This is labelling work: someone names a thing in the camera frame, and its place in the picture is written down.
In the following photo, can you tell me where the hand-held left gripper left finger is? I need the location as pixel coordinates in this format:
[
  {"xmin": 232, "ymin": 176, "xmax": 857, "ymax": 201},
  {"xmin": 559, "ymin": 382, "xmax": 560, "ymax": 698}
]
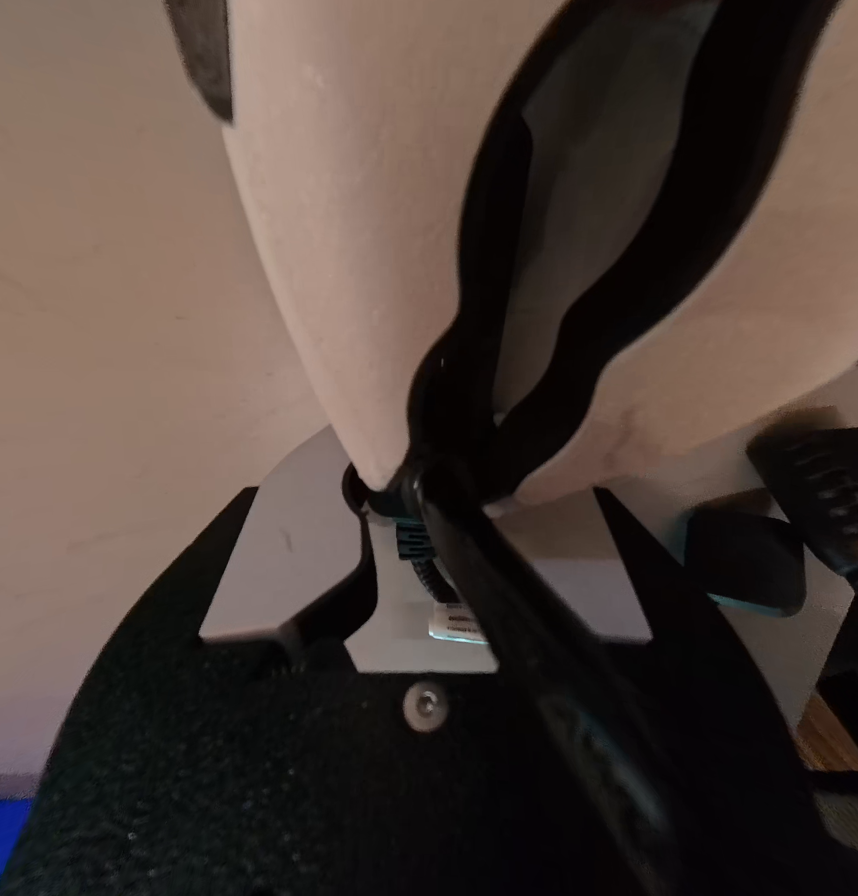
[{"xmin": 201, "ymin": 0, "xmax": 717, "ymax": 644}]

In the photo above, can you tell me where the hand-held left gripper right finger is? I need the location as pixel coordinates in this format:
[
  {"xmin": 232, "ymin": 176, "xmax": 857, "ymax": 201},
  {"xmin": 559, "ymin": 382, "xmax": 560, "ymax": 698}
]
[{"xmin": 485, "ymin": 0, "xmax": 858, "ymax": 644}]

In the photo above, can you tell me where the black power plug cable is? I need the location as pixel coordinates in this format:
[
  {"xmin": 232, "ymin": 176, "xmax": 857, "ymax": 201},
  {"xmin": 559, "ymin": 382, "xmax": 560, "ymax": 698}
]
[{"xmin": 401, "ymin": 458, "xmax": 689, "ymax": 896}]

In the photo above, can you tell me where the black ribbed plug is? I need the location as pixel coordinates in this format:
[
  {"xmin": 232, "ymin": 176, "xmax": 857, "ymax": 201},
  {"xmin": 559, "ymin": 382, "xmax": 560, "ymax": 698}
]
[{"xmin": 746, "ymin": 426, "xmax": 858, "ymax": 603}]

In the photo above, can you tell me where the black flat rectangular device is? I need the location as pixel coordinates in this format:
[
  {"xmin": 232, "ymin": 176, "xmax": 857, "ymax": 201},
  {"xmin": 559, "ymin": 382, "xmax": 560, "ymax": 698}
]
[{"xmin": 683, "ymin": 506, "xmax": 808, "ymax": 618}]

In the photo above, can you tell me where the blue mat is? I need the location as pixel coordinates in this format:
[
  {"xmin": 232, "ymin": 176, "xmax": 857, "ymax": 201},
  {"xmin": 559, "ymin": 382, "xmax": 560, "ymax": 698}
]
[{"xmin": 0, "ymin": 797, "xmax": 36, "ymax": 896}]

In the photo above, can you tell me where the black ribbed cable white tag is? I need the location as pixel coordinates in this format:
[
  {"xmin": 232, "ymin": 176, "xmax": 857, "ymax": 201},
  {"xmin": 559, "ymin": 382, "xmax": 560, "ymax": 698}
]
[{"xmin": 395, "ymin": 519, "xmax": 489, "ymax": 644}]

